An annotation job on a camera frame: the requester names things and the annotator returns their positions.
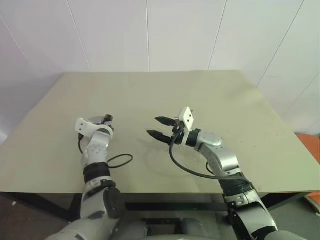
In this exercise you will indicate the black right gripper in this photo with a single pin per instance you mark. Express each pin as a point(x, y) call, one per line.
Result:
point(178, 136)

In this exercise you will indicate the orange and white object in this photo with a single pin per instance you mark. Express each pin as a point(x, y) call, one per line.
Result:
point(313, 201)

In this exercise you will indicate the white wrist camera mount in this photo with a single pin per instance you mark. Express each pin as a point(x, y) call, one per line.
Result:
point(82, 126)
point(187, 117)

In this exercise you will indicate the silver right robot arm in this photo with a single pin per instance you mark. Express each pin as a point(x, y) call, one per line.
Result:
point(220, 155)

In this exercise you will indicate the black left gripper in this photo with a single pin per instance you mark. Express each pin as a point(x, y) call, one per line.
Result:
point(109, 122)

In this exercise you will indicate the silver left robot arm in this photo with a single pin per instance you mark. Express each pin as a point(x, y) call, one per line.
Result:
point(96, 150)

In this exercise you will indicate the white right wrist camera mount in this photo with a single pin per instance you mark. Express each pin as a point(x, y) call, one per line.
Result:
point(187, 117)

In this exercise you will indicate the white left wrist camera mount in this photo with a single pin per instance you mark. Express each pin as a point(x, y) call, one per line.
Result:
point(82, 126)

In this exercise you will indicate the black table frame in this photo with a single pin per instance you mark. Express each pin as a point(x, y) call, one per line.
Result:
point(175, 207)

